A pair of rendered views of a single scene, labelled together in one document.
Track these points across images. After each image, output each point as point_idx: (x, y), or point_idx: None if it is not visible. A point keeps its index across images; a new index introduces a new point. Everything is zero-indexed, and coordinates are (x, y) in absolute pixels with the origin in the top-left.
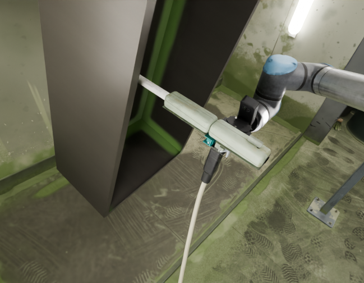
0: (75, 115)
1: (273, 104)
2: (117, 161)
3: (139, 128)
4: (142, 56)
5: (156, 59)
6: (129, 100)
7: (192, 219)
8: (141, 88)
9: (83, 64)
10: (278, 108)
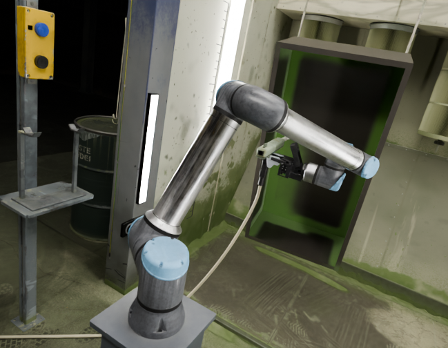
0: None
1: (325, 170)
2: (256, 175)
3: (333, 238)
4: None
5: (364, 181)
6: (263, 131)
7: (246, 215)
8: (344, 199)
9: None
10: (334, 181)
